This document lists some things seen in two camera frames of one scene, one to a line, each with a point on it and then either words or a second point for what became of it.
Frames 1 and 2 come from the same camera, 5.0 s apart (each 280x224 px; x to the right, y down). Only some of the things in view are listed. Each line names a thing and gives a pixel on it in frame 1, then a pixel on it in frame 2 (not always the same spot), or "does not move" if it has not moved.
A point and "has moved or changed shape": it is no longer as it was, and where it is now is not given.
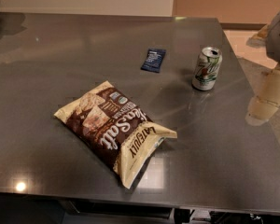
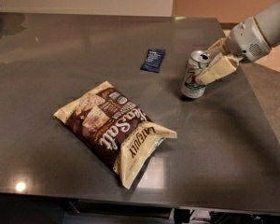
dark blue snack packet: (153, 60) does not move
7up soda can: (207, 67) has moved or changed shape
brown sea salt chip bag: (115, 130) does not move
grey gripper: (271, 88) -> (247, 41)
